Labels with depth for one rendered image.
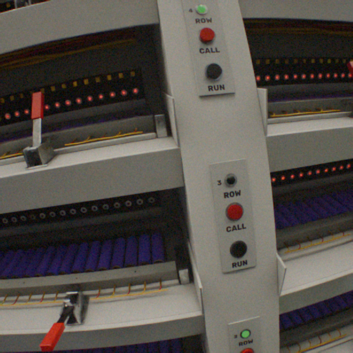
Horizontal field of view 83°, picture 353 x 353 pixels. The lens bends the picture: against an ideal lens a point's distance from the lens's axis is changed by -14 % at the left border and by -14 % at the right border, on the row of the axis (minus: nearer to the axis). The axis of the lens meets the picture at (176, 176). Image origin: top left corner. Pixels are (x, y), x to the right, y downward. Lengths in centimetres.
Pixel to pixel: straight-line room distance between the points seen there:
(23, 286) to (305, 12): 53
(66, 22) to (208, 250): 31
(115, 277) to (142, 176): 15
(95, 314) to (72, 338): 4
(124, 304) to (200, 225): 15
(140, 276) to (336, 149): 30
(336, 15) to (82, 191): 40
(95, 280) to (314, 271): 29
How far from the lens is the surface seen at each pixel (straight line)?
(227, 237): 26
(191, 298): 31
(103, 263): 35
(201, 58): 26
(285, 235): 36
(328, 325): 50
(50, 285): 36
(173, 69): 26
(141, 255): 35
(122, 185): 25
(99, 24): 31
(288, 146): 28
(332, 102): 41
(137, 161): 24
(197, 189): 24
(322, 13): 39
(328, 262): 38
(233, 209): 25
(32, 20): 33
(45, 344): 27
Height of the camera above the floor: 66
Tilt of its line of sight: 3 degrees down
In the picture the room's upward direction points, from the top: 9 degrees counter-clockwise
